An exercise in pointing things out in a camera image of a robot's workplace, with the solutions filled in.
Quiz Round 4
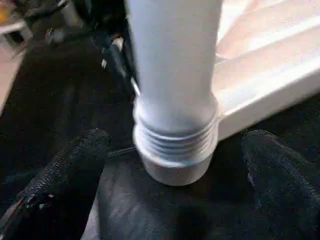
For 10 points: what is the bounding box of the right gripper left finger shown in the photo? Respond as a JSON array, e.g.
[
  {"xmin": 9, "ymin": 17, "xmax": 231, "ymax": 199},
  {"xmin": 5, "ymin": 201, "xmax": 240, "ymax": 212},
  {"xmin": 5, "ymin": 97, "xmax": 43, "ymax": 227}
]
[{"xmin": 0, "ymin": 128, "xmax": 112, "ymax": 240}]

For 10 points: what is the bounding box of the white plastic table top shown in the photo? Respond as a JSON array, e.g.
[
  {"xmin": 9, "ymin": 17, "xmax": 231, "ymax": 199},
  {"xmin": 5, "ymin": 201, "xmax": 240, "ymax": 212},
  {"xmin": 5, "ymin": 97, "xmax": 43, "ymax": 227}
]
[{"xmin": 132, "ymin": 0, "xmax": 320, "ymax": 187}]

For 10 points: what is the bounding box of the white plastic table leg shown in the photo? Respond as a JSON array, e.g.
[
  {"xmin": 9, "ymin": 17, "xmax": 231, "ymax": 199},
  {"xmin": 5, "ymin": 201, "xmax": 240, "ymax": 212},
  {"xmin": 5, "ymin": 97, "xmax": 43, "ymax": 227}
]
[{"xmin": 124, "ymin": 0, "xmax": 224, "ymax": 157}]

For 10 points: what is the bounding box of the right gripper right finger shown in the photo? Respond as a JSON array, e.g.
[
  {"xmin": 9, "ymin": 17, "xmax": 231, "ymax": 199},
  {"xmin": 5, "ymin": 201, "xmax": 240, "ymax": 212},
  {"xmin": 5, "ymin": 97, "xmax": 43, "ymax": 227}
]
[{"xmin": 242, "ymin": 129, "xmax": 320, "ymax": 240}]

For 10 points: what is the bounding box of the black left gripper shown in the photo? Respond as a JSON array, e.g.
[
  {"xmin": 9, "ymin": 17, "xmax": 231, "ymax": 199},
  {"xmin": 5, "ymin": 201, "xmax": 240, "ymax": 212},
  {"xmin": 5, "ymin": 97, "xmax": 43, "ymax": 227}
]
[{"xmin": 75, "ymin": 0, "xmax": 141, "ymax": 97}]

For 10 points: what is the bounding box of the black work mat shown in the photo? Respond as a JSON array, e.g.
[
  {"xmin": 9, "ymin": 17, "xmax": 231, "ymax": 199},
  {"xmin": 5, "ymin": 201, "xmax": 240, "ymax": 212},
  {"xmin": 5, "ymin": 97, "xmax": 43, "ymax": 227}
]
[{"xmin": 0, "ymin": 20, "xmax": 320, "ymax": 240}]

